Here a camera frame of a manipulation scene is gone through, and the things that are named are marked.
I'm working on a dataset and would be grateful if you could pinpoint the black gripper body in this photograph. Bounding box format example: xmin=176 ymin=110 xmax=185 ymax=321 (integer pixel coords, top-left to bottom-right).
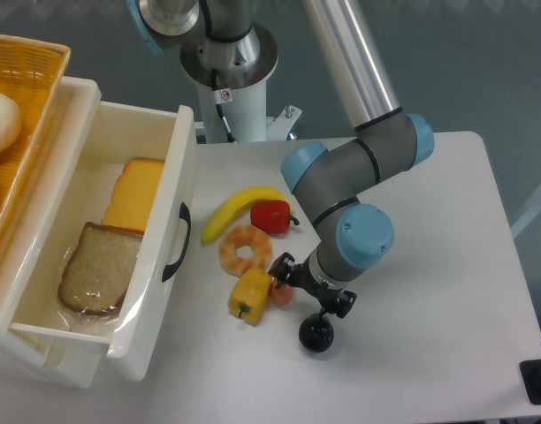
xmin=292 ymin=261 xmax=340 ymax=304

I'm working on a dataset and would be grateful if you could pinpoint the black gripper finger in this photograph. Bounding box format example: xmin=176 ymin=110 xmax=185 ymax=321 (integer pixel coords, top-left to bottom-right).
xmin=269 ymin=252 xmax=301 ymax=289
xmin=317 ymin=290 xmax=356 ymax=319

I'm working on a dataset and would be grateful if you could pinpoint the brown egg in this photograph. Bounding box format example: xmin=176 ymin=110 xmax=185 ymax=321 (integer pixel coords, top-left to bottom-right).
xmin=270 ymin=285 xmax=293 ymax=307

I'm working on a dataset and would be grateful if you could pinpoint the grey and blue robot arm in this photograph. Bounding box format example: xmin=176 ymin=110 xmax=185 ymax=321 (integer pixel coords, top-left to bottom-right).
xmin=128 ymin=1 xmax=435 ymax=317

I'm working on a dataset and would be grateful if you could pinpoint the black round eggplant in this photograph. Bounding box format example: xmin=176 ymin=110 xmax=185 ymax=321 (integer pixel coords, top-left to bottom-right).
xmin=299 ymin=313 xmax=334 ymax=353

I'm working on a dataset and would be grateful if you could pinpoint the yellow bell pepper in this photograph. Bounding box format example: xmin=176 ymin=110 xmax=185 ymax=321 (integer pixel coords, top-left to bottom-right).
xmin=227 ymin=268 xmax=272 ymax=325

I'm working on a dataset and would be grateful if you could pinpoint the red bell pepper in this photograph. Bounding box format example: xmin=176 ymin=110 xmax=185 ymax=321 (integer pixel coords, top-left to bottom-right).
xmin=250 ymin=200 xmax=300 ymax=235

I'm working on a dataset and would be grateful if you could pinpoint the yellow banana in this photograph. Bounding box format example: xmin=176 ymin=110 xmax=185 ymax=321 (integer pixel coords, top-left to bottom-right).
xmin=201 ymin=185 xmax=286 ymax=245

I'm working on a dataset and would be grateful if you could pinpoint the white plastic drawer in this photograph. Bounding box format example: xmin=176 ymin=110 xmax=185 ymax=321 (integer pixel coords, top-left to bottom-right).
xmin=11 ymin=102 xmax=197 ymax=387

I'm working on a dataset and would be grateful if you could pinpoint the orange toast slice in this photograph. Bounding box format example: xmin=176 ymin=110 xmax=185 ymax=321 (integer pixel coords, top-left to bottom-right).
xmin=101 ymin=158 xmax=164 ymax=233

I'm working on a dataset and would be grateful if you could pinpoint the brown bread slice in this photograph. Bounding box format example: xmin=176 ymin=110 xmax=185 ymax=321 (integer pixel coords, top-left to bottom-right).
xmin=57 ymin=222 xmax=142 ymax=316

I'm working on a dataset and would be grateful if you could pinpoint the black device at table edge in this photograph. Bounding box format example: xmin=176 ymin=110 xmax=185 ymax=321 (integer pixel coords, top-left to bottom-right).
xmin=520 ymin=359 xmax=541 ymax=405

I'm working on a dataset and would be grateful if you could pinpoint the white plastic drawer cabinet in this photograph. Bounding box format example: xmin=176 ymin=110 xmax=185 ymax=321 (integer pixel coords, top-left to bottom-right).
xmin=0 ymin=77 xmax=101 ymax=387

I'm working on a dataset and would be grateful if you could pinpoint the white round bun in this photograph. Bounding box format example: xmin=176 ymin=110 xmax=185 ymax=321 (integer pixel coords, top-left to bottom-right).
xmin=0 ymin=93 xmax=22 ymax=154

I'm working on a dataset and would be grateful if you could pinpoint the yellow wicker basket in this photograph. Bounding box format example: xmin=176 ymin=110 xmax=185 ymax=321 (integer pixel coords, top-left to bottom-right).
xmin=0 ymin=31 xmax=72 ymax=284

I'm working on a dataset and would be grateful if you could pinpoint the orange shrimp ring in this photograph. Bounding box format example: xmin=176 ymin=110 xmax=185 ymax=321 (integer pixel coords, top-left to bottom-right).
xmin=218 ymin=224 xmax=274 ymax=277

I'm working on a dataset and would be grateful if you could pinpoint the black drawer handle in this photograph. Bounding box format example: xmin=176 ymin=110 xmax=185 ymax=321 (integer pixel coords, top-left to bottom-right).
xmin=162 ymin=202 xmax=192 ymax=283

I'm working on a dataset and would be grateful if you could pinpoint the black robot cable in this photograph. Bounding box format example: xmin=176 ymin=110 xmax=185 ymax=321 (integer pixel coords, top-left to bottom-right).
xmin=210 ymin=67 xmax=237 ymax=144

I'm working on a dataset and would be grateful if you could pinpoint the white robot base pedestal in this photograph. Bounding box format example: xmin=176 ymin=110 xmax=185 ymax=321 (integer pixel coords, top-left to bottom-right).
xmin=180 ymin=23 xmax=301 ymax=144

